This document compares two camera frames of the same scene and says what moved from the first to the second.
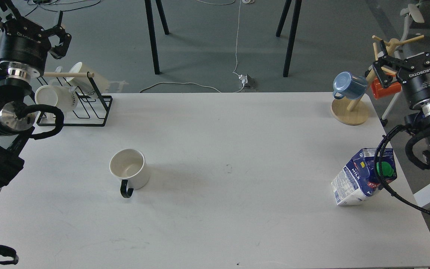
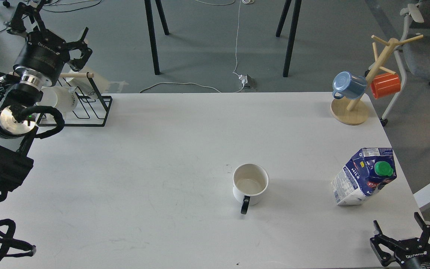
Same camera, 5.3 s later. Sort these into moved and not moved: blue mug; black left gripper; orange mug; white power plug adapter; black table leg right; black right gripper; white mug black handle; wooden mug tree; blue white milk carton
Moved: black right gripper; white mug black handle; black left gripper
Not moved: black table leg right; orange mug; wooden mug tree; blue white milk carton; white power plug adapter; blue mug
